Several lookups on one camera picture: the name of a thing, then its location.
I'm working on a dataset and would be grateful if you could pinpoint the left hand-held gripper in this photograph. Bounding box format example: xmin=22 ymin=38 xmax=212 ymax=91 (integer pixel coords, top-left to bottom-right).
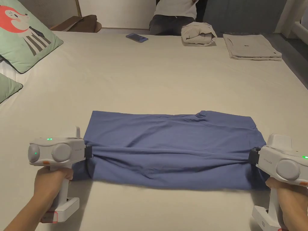
xmin=28 ymin=126 xmax=93 ymax=223

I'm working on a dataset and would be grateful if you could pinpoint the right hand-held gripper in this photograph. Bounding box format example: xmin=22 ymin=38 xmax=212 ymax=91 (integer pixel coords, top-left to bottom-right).
xmin=248 ymin=133 xmax=308 ymax=231

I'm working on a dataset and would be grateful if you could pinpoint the plain green cushion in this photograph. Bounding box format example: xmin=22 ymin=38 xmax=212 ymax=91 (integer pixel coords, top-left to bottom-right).
xmin=0 ymin=72 xmax=24 ymax=104

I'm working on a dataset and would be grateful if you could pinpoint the person's left hand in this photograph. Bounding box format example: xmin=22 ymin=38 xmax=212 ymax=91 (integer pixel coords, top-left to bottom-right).
xmin=33 ymin=166 xmax=74 ymax=213

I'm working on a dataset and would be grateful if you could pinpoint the person's right forearm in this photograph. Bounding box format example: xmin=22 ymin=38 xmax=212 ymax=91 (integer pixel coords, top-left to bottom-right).
xmin=282 ymin=219 xmax=308 ymax=231

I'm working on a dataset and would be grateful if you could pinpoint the bed with beige sheet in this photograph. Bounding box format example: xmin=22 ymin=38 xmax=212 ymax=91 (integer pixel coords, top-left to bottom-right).
xmin=0 ymin=31 xmax=308 ymax=231

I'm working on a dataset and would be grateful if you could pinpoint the dark blue shirt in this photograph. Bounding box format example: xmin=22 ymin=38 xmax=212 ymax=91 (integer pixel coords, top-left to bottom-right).
xmin=72 ymin=110 xmax=271 ymax=190

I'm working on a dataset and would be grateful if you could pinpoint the folded beige garment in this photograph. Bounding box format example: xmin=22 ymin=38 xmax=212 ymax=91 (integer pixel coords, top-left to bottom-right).
xmin=222 ymin=33 xmax=282 ymax=62

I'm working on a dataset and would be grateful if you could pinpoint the green cushion with fox print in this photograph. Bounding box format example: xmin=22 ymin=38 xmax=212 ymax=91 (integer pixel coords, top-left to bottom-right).
xmin=0 ymin=0 xmax=64 ymax=74

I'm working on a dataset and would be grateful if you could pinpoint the blue phone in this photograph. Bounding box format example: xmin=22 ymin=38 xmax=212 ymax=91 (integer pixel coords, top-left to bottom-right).
xmin=125 ymin=33 xmax=148 ymax=43

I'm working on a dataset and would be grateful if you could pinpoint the person's left forearm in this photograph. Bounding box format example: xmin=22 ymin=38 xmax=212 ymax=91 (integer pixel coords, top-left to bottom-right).
xmin=4 ymin=196 xmax=48 ymax=231

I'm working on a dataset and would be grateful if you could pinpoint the bunched beige garment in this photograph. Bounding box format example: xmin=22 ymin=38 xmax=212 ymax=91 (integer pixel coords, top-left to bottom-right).
xmin=181 ymin=21 xmax=218 ymax=47

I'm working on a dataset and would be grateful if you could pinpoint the person's right hand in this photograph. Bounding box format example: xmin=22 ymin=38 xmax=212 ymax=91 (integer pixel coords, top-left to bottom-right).
xmin=265 ymin=177 xmax=308 ymax=223

